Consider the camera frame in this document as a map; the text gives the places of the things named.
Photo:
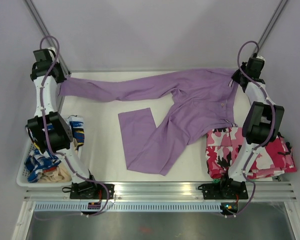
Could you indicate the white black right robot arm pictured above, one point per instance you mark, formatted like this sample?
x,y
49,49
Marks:
x,y
260,127

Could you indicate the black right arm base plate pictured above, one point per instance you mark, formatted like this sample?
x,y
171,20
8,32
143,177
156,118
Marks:
x,y
214,191

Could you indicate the aluminium frame rail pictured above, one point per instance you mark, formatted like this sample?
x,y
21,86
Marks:
x,y
266,191

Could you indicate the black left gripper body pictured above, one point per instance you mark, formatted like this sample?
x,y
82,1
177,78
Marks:
x,y
61,77

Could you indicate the white plastic laundry basket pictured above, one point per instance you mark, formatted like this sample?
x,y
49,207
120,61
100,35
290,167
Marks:
x,y
23,173

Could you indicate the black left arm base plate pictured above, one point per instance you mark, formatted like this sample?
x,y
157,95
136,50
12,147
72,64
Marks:
x,y
91,191

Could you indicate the pink camouflage folded trousers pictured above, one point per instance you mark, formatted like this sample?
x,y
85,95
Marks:
x,y
223,146

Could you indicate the beige garment in basket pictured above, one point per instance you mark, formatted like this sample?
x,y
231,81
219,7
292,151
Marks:
x,y
50,169

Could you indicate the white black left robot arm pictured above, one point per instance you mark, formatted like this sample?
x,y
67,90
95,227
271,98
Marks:
x,y
50,133

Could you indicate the white slotted cable duct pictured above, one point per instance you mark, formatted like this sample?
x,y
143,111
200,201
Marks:
x,y
84,206

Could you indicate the purple trousers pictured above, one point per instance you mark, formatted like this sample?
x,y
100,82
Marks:
x,y
201,100

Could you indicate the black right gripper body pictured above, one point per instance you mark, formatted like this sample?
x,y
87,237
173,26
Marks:
x,y
237,76

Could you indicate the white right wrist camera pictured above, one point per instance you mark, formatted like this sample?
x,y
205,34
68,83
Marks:
x,y
256,56

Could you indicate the blue white patterned garment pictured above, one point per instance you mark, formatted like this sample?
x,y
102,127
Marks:
x,y
76,124

